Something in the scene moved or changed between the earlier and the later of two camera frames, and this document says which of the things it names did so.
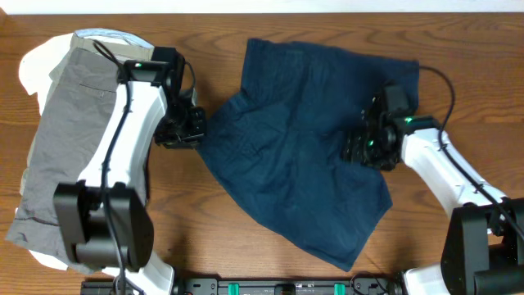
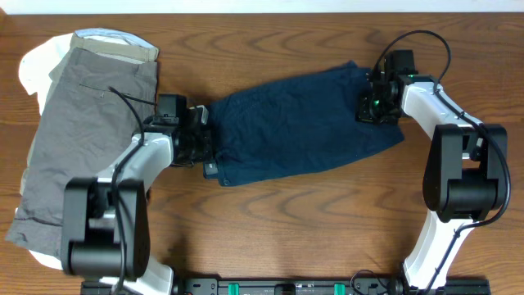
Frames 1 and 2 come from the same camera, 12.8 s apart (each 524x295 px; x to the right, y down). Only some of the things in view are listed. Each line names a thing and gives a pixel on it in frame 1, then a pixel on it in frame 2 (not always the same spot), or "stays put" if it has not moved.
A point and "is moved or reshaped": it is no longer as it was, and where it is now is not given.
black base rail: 267,286 stays put
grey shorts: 75,115 stays put
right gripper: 351,149 to 363,115
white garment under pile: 34,70 stays put
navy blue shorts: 277,146 is moved or reshaped
